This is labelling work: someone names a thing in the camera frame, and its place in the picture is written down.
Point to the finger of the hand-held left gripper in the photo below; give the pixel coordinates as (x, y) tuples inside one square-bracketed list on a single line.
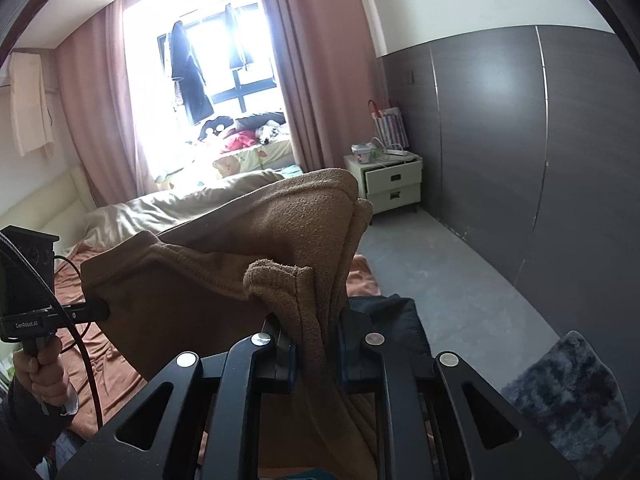
[(92, 311)]

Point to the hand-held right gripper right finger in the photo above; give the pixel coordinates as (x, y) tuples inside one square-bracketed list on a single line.
[(350, 360)]

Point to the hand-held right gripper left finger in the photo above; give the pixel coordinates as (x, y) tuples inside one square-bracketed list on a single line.
[(280, 360)]

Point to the brown printed t-shirt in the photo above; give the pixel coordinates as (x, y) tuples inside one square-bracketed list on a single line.
[(240, 260)]

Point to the person's left forearm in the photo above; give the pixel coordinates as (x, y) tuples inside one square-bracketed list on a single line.
[(30, 425)]

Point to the pile of clothes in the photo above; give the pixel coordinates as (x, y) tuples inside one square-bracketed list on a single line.
[(240, 140)]

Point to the person's left hand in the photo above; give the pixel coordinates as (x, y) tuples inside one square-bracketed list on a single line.
[(45, 375)]

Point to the dark navy cloth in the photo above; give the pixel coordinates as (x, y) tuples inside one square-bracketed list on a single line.
[(400, 320)]

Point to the pink bed blanket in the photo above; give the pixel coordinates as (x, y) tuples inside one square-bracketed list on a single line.
[(116, 375)]

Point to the cream padded headboard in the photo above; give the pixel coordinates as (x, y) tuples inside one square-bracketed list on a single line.
[(50, 205)]

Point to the beige quilt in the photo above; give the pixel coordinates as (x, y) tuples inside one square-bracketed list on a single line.
[(165, 210)]

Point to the white nightstand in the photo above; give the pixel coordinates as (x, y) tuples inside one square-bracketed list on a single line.
[(395, 195)]

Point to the hanging white cloth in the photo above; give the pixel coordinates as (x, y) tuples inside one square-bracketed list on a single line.
[(31, 105)]

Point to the pink curtain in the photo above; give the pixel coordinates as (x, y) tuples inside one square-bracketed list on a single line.
[(325, 85), (95, 110)]

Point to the clear plastic container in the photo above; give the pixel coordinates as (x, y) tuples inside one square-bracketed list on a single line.
[(362, 154)]

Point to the white power strip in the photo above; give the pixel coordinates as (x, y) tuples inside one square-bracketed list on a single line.
[(396, 151)]

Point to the grey fluffy rug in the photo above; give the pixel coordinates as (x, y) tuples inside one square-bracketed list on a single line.
[(565, 395)]

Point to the striped bag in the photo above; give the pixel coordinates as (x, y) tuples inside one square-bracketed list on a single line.
[(392, 127)]

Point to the hanging dark jacket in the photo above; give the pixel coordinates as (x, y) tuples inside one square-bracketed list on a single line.
[(190, 80)]

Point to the window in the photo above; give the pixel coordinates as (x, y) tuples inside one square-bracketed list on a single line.
[(250, 60)]

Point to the hanging dark garment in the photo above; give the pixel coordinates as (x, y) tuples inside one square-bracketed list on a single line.
[(236, 40)]

